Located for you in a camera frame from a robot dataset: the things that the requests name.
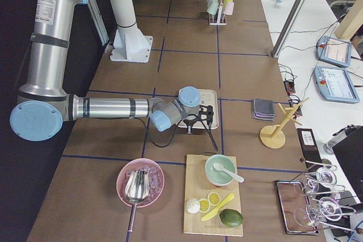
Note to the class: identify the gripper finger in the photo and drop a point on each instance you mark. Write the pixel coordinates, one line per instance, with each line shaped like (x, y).
(212, 140)

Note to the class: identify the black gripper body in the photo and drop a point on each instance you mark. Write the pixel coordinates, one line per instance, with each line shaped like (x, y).
(189, 123)

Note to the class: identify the cream rabbit tray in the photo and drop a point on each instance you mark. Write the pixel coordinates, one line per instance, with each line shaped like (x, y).
(208, 98)

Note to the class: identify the green cup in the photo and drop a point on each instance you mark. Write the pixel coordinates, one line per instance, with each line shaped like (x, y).
(212, 8)

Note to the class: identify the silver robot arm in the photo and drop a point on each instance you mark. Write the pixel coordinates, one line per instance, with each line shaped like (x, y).
(43, 105)

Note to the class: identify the pink bowl under green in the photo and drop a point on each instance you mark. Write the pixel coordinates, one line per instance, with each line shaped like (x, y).
(220, 181)

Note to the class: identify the pink cup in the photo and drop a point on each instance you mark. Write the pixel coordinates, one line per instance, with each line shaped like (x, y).
(229, 7)

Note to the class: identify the white plastic spoon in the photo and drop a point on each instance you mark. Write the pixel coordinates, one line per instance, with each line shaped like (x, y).
(220, 167)

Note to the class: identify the grey folded cloth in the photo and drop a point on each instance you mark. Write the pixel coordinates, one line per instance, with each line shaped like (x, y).
(263, 109)

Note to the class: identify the bamboo cutting board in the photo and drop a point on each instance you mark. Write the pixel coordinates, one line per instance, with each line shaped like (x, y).
(197, 186)

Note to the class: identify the wooden mug tree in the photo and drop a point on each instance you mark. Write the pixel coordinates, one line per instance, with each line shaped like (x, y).
(272, 136)

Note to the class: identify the lemon slice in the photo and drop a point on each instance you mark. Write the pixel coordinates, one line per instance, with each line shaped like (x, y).
(204, 205)
(214, 198)

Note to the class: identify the yellow plastic knife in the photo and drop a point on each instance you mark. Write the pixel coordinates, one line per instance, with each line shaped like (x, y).
(214, 212)

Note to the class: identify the avocado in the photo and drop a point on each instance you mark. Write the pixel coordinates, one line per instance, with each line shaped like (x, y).
(231, 218)

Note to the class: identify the metal scoop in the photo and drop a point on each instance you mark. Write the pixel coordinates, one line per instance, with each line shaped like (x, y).
(136, 191)

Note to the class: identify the black box with label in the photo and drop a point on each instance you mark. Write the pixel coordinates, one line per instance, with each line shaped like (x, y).
(308, 145)

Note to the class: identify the wine glass rack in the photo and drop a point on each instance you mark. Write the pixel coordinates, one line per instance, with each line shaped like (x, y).
(326, 210)

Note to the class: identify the near teach pendant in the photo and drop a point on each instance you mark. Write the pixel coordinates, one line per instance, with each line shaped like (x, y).
(335, 84)

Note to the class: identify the teach pendant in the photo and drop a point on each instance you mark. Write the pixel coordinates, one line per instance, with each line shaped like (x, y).
(335, 84)
(334, 51)

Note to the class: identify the far teach pendant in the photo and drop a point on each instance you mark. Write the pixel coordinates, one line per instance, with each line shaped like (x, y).
(334, 51)

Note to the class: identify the white wire cup rack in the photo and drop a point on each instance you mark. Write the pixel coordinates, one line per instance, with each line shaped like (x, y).
(218, 19)

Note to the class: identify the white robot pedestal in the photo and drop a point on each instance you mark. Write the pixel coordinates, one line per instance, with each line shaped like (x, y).
(130, 45)

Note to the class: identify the aluminium frame post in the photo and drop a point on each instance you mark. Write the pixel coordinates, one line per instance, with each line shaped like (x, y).
(286, 30)

